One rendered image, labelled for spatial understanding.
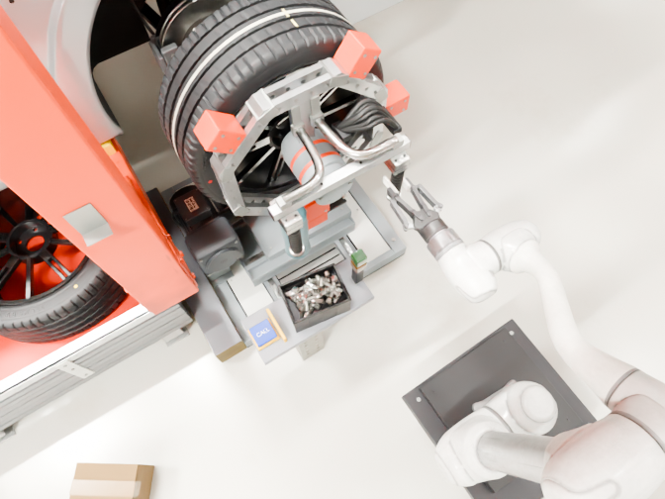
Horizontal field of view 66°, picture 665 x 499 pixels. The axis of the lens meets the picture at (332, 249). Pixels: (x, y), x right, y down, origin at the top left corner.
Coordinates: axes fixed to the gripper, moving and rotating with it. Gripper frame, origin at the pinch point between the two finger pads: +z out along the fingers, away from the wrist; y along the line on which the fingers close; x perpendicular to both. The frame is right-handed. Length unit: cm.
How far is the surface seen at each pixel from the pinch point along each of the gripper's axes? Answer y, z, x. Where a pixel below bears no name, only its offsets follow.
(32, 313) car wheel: -115, 38, -32
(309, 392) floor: -49, -24, -83
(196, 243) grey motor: -58, 37, -42
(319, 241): -14, 25, -68
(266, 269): -39, 25, -68
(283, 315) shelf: -45, -5, -38
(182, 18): -28, 77, 15
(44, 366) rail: -122, 24, -44
